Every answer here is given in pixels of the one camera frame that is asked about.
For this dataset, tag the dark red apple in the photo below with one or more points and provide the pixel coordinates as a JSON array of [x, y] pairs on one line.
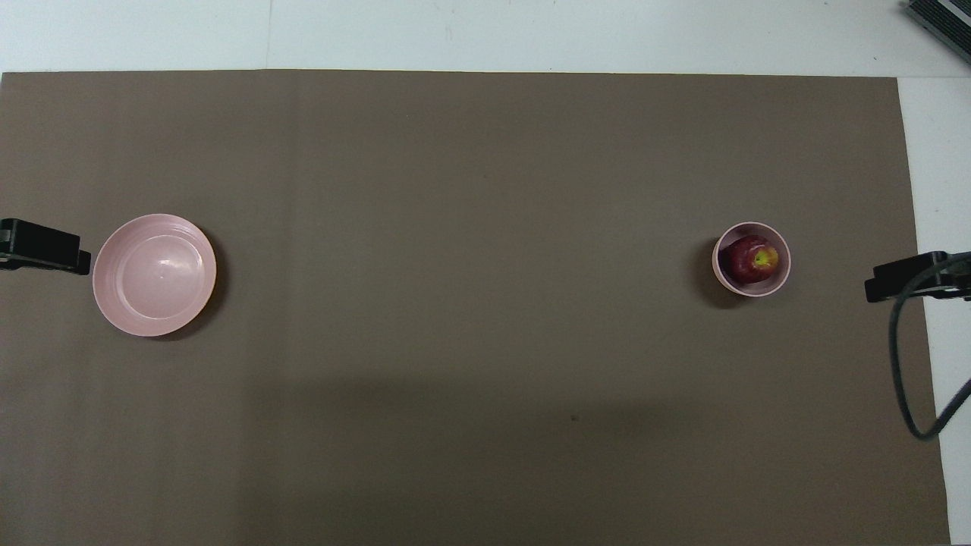
[[743, 262]]

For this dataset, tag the pink round plate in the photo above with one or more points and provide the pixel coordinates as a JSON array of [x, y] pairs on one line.
[[155, 277]]

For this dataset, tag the pink small bowl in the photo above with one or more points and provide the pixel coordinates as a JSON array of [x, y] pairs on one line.
[[755, 290]]

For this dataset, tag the grey ribbed metal device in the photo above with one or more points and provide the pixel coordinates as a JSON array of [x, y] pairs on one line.
[[944, 23]]

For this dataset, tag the brown paper table mat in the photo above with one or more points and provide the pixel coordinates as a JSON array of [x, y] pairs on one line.
[[485, 341]]

